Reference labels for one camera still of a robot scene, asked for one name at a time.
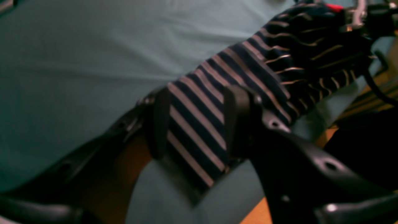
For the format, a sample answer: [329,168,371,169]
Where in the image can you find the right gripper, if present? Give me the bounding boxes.
[340,0,398,37]

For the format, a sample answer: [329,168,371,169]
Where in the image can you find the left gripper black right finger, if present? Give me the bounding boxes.
[224,86,397,224]

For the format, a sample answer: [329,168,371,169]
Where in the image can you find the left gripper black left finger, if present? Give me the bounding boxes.
[1,87,171,224]

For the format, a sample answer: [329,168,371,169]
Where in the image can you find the navy white striped t-shirt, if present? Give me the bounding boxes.
[167,0,373,194]

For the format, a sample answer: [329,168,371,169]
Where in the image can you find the teal table cloth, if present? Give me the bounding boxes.
[0,0,395,224]

